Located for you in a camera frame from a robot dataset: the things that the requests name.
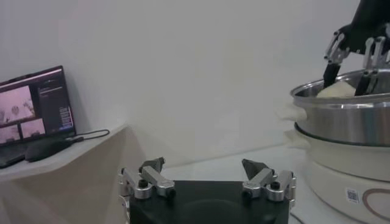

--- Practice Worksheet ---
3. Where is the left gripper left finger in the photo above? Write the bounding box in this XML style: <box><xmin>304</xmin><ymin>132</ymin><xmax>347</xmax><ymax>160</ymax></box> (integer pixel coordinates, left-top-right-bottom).
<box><xmin>118</xmin><ymin>156</ymin><xmax>177</xmax><ymax>201</ymax></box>

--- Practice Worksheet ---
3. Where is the black USB hub with cable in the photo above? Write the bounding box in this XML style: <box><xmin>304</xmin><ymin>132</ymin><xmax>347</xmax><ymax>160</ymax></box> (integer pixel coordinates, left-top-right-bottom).
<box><xmin>65</xmin><ymin>129</ymin><xmax>110</xmax><ymax>144</ymax></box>

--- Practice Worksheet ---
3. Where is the stainless steel steamer basket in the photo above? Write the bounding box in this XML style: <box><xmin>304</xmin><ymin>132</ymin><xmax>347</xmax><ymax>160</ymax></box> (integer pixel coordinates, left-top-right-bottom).
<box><xmin>275</xmin><ymin>68</ymin><xmax>390</xmax><ymax>147</ymax></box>

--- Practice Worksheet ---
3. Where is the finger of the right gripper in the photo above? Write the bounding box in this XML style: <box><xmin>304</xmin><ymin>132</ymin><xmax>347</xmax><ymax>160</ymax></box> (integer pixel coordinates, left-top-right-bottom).
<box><xmin>323</xmin><ymin>30</ymin><xmax>351</xmax><ymax>89</ymax></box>
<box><xmin>355</xmin><ymin>36</ymin><xmax>390</xmax><ymax>97</ymax></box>

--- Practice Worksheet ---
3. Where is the white electric cooker base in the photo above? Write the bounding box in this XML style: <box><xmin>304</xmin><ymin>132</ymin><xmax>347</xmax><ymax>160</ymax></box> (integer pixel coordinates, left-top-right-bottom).
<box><xmin>283</xmin><ymin>123</ymin><xmax>390</xmax><ymax>224</ymax></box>

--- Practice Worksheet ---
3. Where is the white steamed baozi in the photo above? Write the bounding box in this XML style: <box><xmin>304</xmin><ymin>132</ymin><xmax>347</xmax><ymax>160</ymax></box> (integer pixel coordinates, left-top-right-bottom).
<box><xmin>316</xmin><ymin>80</ymin><xmax>357</xmax><ymax>99</ymax></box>

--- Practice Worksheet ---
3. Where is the black computer mouse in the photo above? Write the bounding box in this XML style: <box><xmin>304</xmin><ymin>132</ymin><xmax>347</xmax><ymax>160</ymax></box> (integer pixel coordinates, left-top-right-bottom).
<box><xmin>24</xmin><ymin>137</ymin><xmax>74</xmax><ymax>163</ymax></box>

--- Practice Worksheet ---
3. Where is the black laptop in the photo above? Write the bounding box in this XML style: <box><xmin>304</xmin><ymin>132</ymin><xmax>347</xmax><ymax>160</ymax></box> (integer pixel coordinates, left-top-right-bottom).
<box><xmin>0</xmin><ymin>65</ymin><xmax>77</xmax><ymax>170</ymax></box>

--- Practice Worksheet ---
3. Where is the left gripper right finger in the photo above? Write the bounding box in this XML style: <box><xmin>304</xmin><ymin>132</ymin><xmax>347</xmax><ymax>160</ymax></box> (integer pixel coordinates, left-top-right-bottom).
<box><xmin>241</xmin><ymin>158</ymin><xmax>297</xmax><ymax>203</ymax></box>

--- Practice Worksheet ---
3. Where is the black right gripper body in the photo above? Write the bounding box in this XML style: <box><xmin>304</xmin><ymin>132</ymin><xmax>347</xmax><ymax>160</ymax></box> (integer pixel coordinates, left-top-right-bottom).
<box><xmin>337</xmin><ymin>0</ymin><xmax>390</xmax><ymax>55</ymax></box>

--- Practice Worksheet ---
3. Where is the white side table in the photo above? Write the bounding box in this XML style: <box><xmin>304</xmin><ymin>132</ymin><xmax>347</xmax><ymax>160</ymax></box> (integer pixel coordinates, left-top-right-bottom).
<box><xmin>0</xmin><ymin>123</ymin><xmax>147</xmax><ymax>224</ymax></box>

